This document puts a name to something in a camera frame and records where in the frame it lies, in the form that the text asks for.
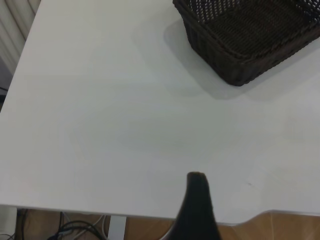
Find black wicker basket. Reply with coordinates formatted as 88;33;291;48
172;0;320;87

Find white table leg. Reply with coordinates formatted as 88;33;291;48
109;214;128;240

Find black floor cable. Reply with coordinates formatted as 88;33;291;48
53;219;106;240

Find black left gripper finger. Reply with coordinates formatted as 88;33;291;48
166;171;223;240

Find beige curtain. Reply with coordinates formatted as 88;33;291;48
0;0;42;76

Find white floor cable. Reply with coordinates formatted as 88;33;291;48
94;214;109;237

